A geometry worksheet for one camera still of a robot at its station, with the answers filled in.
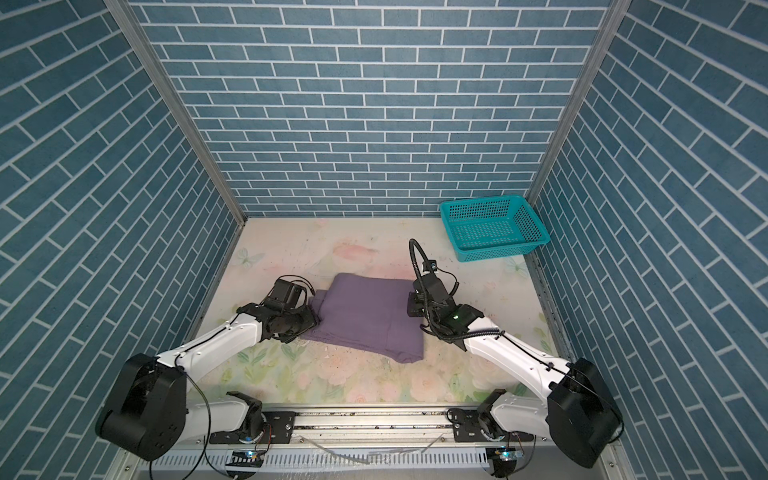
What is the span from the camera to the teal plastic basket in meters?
1.07

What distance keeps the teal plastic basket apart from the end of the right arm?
17.1 inches

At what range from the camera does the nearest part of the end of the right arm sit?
0.59 meters
